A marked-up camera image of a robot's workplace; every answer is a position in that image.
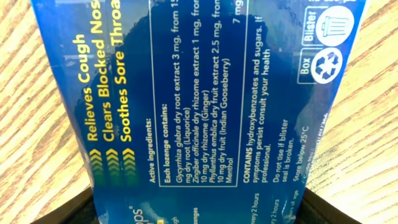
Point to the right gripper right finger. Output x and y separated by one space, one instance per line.
315 210

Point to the blue lozenge box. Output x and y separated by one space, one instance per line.
198 111

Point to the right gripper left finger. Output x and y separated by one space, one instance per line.
73 211

